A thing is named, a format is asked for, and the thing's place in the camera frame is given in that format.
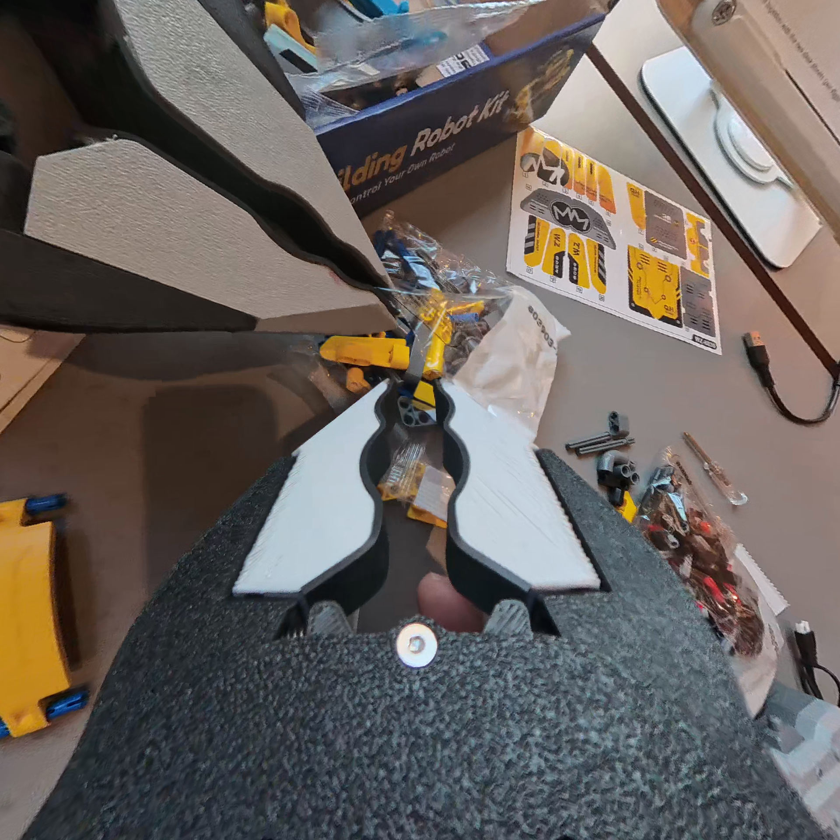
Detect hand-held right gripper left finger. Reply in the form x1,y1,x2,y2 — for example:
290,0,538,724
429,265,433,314
231,381,396,616

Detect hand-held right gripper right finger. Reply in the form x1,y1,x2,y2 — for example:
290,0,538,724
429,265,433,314
435,381,605,621

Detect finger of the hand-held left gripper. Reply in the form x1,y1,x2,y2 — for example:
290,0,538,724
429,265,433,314
104,0,396,298
25,138,403,333

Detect clear bag of small pins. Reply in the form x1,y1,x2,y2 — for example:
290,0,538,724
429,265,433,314
318,223,572,526

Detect blue cardboard kit box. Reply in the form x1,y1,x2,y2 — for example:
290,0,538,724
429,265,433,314
262,0,608,217

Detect yellow panel brick blue pin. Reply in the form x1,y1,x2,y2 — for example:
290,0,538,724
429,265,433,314
0,492,89,739

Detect person's right hand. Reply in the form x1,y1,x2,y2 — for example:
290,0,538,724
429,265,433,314
416,572,490,634

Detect large white label parts bag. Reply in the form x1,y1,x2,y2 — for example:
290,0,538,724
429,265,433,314
262,0,608,112

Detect clear bag black red parts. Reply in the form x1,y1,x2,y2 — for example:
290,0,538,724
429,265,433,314
633,446,788,716

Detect sticker sheet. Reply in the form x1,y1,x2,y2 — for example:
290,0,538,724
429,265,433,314
505,126,723,355

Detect grey battery hub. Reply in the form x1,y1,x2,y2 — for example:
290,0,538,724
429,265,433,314
764,686,840,821

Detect instruction sign on white stand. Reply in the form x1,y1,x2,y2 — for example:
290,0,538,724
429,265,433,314
640,0,840,270

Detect small clear handle screwdriver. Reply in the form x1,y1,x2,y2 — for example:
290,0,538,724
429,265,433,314
682,432,749,506

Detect short black usb cable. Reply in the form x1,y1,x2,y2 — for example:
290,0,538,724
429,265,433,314
742,331,840,424

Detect thin black charging cable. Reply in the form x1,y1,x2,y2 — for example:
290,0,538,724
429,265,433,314
793,620,840,703

